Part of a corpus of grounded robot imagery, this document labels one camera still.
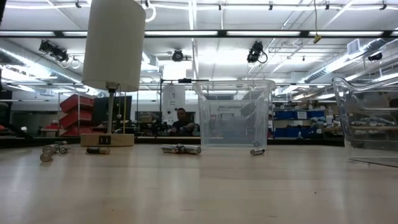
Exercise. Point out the silver ventilation duct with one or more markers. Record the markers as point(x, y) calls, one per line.
point(342, 62)
point(31, 59)

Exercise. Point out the person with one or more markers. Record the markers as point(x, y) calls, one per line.
point(183, 124)

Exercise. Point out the blue storage bin shelf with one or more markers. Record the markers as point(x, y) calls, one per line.
point(298, 115)

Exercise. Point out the white shade wooden lamp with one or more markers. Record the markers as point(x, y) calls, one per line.
point(113, 46)

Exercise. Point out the black monitor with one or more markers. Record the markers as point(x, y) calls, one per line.
point(101, 109)

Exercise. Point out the tall clear plastic bin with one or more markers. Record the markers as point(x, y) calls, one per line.
point(217, 93)

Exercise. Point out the clear rounded plastic container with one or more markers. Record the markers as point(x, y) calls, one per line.
point(367, 93)

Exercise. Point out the white hanging banner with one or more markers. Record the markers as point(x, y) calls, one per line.
point(174, 102)

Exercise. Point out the red storage bin rack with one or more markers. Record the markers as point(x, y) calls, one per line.
point(76, 115)

